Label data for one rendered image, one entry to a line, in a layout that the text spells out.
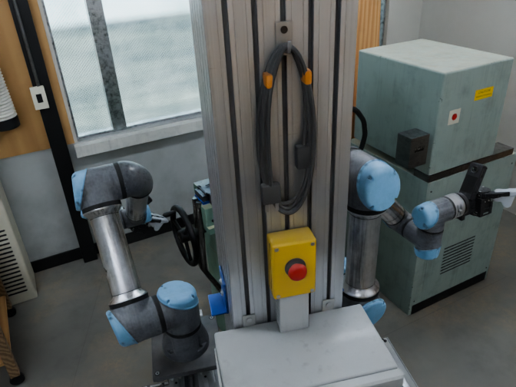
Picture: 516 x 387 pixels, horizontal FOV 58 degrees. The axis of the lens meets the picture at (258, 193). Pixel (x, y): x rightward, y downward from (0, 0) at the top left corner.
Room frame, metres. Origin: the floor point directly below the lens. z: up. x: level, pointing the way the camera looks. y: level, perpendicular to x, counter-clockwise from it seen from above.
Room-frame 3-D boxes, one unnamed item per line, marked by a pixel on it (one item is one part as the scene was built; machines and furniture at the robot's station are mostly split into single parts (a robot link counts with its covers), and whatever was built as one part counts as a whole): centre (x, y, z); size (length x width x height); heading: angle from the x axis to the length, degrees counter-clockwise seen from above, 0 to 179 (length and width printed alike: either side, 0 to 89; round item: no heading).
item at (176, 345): (1.08, 0.26, 0.87); 0.15 x 0.15 x 0.10
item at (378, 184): (1.05, -0.28, 1.19); 0.15 x 0.12 x 0.55; 25
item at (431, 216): (1.16, -0.52, 1.21); 0.11 x 0.08 x 0.09; 115
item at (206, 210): (1.77, 0.20, 0.91); 0.15 x 0.14 x 0.09; 29
